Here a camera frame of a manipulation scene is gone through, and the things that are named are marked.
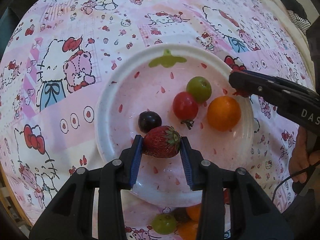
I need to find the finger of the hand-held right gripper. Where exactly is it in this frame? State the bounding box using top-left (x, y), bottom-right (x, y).
top-left (229, 71), bottom-right (316, 106)
top-left (234, 70), bottom-right (317, 94)

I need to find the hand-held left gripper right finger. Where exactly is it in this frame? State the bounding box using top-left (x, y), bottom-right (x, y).
top-left (180, 136), bottom-right (294, 240)

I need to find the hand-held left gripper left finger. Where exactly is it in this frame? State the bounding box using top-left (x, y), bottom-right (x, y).
top-left (29, 134), bottom-right (144, 240)

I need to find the red strawberry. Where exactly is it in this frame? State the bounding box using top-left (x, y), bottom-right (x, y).
top-left (142, 126), bottom-right (181, 158)

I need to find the orange mandarin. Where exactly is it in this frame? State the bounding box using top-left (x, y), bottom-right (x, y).
top-left (186, 204), bottom-right (202, 222)
top-left (207, 96), bottom-right (242, 132)
top-left (177, 220), bottom-right (199, 240)

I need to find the dark purple grape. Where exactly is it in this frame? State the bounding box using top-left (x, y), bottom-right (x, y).
top-left (138, 111), bottom-right (162, 133)
top-left (174, 207), bottom-right (192, 222)

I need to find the green plum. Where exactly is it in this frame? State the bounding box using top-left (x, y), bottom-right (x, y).
top-left (186, 76), bottom-right (212, 103)
top-left (151, 213), bottom-right (177, 235)

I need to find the pink strawberry-print plate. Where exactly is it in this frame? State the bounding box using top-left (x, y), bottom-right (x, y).
top-left (94, 44), bottom-right (255, 208)

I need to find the person's right hand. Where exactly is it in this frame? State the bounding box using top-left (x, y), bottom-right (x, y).
top-left (289, 125), bottom-right (320, 183)

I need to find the striped garment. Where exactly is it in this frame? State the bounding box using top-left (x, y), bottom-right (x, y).
top-left (287, 10), bottom-right (312, 32)

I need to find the pink cartoon printed blanket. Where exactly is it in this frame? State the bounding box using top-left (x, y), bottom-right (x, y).
top-left (0, 0), bottom-right (318, 240)

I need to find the black cable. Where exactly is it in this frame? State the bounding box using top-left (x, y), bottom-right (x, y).
top-left (271, 164), bottom-right (319, 203)

